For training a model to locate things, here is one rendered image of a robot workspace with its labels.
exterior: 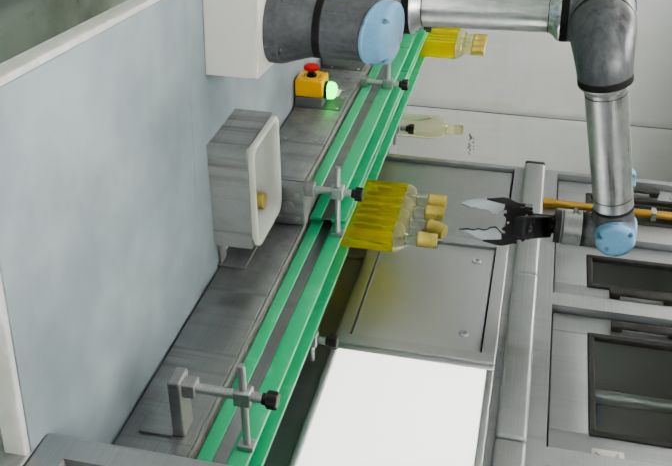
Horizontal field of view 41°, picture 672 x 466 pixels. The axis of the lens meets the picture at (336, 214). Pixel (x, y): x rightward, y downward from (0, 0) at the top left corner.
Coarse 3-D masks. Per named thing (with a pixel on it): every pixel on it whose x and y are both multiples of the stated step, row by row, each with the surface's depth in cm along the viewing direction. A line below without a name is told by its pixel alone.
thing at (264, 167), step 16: (272, 128) 181; (256, 144) 168; (272, 144) 183; (256, 160) 185; (272, 160) 185; (256, 176) 187; (272, 176) 187; (272, 192) 189; (256, 208) 173; (272, 208) 189; (256, 224) 174; (272, 224) 185; (256, 240) 176
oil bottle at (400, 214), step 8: (360, 208) 208; (368, 208) 208; (376, 208) 208; (384, 208) 208; (392, 208) 208; (400, 208) 208; (360, 216) 207; (368, 216) 206; (376, 216) 206; (384, 216) 205; (392, 216) 205; (400, 216) 205; (408, 216) 206; (408, 224) 206
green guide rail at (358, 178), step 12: (420, 36) 296; (408, 60) 278; (408, 72) 270; (396, 96) 254; (384, 108) 247; (384, 120) 241; (372, 144) 228; (372, 156) 223; (360, 168) 217; (360, 180) 212; (324, 204) 203; (348, 204) 203; (312, 216) 198; (324, 216) 199
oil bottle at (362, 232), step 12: (348, 228) 202; (360, 228) 201; (372, 228) 201; (384, 228) 201; (396, 228) 201; (348, 240) 203; (360, 240) 203; (372, 240) 202; (384, 240) 201; (396, 240) 201
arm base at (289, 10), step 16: (272, 0) 160; (288, 0) 161; (304, 0) 161; (320, 0) 161; (272, 16) 159; (288, 16) 159; (304, 16) 160; (272, 32) 160; (288, 32) 160; (304, 32) 160; (272, 48) 162; (288, 48) 164; (304, 48) 162
